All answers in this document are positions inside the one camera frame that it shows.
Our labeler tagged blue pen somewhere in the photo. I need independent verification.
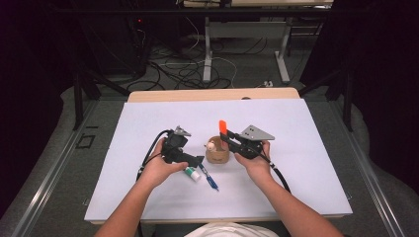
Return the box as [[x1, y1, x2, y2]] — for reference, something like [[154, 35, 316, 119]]
[[197, 163, 219, 193]]

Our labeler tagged dark curtain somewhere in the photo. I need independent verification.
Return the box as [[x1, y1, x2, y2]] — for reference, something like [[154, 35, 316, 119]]
[[0, 0, 78, 218], [299, 0, 419, 196]]

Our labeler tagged person's white shirt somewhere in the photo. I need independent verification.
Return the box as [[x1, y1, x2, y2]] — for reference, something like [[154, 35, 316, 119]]
[[184, 222, 280, 237]]

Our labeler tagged black computer tower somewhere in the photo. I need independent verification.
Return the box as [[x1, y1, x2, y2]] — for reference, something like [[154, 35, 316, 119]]
[[92, 14, 152, 77]]

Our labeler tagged hand-held gripper cable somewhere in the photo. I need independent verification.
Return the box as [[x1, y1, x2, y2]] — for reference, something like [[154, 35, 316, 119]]
[[260, 152, 293, 195], [135, 128, 174, 182]]

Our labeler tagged white floor cable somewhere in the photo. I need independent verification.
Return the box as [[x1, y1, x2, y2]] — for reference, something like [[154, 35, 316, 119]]
[[184, 16, 239, 89]]

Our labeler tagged person's right hand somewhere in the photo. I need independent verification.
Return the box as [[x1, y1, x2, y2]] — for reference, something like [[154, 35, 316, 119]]
[[234, 140, 276, 186]]

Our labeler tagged white green glue stick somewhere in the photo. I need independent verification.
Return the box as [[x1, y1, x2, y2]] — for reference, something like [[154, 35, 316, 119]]
[[184, 166, 202, 183]]

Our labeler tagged metal floor rail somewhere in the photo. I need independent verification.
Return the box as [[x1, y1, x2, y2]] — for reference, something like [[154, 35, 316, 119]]
[[11, 98, 100, 237], [329, 98, 407, 237]]

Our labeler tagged right hand-held gripper cable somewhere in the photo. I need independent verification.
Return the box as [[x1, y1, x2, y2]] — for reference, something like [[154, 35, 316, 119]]
[[260, 152, 293, 195]]

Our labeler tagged black crossbar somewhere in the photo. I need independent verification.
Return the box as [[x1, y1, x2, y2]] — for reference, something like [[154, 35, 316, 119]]
[[48, 7, 334, 16]]

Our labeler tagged left hand-held gripper cable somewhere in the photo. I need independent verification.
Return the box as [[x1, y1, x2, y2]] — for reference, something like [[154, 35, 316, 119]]
[[135, 128, 174, 182]]

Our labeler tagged black metal stand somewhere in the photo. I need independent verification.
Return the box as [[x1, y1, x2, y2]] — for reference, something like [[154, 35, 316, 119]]
[[72, 68, 131, 131], [297, 67, 355, 132]]

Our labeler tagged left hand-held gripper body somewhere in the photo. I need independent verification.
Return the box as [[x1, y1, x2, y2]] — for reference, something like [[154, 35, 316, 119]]
[[161, 124, 193, 165]]

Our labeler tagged tangle of black floor cables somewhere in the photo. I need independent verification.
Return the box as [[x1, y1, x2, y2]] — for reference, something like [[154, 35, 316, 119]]
[[126, 36, 270, 92]]

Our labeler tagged person's left hand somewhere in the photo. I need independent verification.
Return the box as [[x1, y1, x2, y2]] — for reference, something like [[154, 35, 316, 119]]
[[137, 137, 190, 191]]

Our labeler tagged white desk frame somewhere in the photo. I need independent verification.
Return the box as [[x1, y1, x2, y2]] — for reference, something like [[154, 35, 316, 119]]
[[182, 0, 334, 85]]

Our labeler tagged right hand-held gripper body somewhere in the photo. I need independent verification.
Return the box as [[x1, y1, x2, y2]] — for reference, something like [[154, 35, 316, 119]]
[[231, 124, 276, 160]]

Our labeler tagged white table cover sheet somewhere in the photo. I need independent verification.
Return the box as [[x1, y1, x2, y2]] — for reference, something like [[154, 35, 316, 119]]
[[83, 98, 354, 222]]

